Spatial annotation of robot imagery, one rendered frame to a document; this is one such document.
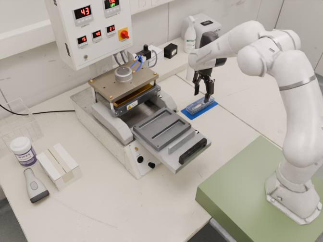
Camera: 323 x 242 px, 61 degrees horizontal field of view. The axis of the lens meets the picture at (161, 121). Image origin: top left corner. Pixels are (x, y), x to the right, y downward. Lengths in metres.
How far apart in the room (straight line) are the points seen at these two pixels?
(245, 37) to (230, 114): 0.72
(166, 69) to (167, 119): 0.70
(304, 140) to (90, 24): 0.91
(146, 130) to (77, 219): 0.47
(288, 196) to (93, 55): 0.99
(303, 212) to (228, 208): 0.27
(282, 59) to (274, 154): 0.56
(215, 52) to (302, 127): 0.44
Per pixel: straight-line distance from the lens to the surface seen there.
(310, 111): 0.93
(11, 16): 1.58
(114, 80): 1.26
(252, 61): 0.93
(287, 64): 0.91
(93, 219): 1.26
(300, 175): 1.08
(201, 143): 1.13
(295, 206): 1.18
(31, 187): 1.33
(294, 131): 0.93
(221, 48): 1.13
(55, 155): 1.37
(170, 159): 1.11
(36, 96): 1.81
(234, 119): 1.63
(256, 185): 1.24
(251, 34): 1.03
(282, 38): 1.00
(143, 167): 1.31
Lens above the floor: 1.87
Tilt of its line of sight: 46 degrees down
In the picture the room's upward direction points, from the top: 1 degrees clockwise
